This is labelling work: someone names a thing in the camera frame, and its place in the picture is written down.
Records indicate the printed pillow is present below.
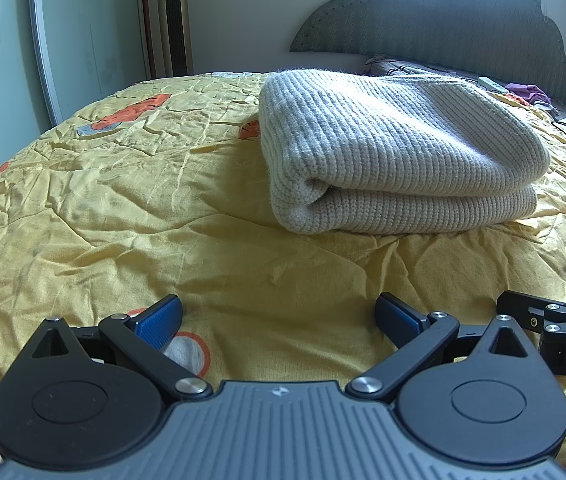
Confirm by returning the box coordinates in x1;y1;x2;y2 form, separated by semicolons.
363;53;484;81

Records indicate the white remote control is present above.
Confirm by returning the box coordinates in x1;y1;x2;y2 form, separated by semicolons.
477;76;508;94

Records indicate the yellow printed bedspread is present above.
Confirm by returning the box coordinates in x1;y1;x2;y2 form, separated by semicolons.
0;71;566;480

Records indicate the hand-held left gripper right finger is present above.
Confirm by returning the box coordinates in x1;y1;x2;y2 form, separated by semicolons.
345;292;534;401

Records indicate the white knit sweater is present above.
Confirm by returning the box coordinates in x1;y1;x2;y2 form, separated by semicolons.
258;69;552;236

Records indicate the grey padded headboard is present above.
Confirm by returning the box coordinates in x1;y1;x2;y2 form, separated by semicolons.
290;0;566;107

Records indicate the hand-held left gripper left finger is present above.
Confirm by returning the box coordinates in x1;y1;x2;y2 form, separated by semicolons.
28;294;214;401

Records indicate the purple cloth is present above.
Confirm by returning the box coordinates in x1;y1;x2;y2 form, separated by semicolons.
505;82;554;107

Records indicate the gold tower air conditioner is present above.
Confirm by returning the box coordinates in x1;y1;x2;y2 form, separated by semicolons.
143;0;194;81

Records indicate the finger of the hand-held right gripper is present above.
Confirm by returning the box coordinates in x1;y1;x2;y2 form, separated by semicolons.
496;289;566;335

